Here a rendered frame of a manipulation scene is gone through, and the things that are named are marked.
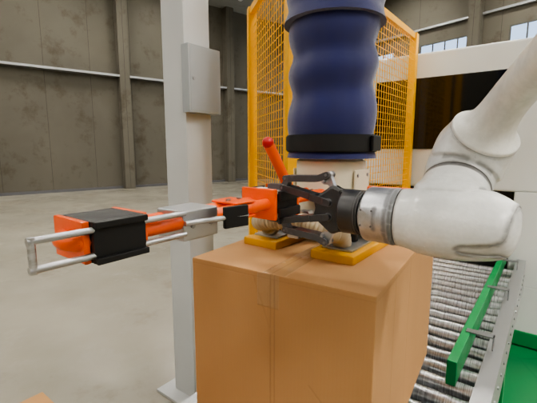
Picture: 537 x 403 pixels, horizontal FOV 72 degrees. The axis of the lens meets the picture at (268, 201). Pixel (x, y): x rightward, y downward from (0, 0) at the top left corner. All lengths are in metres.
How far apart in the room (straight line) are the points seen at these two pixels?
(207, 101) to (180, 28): 0.34
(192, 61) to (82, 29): 11.29
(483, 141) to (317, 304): 0.37
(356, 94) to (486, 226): 0.45
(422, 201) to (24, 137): 12.03
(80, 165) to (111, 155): 0.96
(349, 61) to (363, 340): 0.56
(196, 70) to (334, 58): 1.04
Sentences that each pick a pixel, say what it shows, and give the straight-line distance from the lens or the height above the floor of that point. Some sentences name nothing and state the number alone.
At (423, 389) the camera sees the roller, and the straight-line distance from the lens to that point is 1.41.
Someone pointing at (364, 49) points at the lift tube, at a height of 1.53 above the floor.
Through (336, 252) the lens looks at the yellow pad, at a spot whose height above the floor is 1.10.
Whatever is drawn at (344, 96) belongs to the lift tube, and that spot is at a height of 1.42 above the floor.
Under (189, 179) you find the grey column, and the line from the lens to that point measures 1.81.
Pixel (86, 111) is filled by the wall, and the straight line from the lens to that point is 12.61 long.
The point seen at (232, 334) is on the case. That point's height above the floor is 0.93.
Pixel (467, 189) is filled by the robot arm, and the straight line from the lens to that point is 0.57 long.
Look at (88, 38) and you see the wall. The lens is 12.99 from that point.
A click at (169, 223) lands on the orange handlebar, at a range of 0.53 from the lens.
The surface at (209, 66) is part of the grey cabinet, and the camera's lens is 1.87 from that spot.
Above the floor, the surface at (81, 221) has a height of 1.23.
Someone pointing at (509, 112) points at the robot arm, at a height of 1.36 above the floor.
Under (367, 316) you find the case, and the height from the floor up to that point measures 1.04.
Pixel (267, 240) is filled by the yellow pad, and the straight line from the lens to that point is 0.87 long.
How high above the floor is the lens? 1.31
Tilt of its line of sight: 8 degrees down
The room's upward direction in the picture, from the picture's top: straight up
